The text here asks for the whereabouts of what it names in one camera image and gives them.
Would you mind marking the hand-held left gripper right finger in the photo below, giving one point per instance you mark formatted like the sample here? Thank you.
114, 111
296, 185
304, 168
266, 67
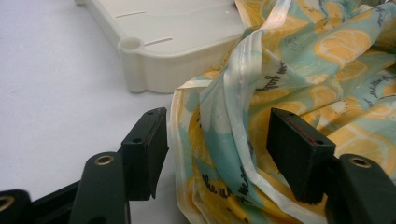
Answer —
299, 155

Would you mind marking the orange-slice print shopping bag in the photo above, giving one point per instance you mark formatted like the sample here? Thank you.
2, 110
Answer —
311, 77

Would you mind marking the white plastic tray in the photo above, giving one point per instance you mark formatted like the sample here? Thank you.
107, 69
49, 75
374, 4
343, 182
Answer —
174, 46

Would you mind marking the white paper sheet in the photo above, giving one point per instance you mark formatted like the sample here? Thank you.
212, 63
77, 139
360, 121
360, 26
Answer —
56, 93

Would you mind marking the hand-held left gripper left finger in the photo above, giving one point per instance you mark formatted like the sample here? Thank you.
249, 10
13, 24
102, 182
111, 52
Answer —
143, 155

